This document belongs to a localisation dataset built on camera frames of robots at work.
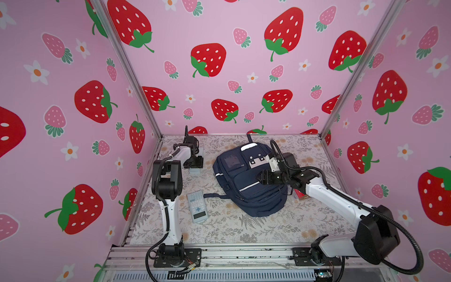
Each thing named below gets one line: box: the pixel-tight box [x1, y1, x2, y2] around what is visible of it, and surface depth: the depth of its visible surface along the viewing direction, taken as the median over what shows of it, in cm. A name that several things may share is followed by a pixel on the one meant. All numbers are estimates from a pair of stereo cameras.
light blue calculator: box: [186, 189, 209, 224], surface depth 90 cm
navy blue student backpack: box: [203, 135, 288, 217], surface depth 92 cm
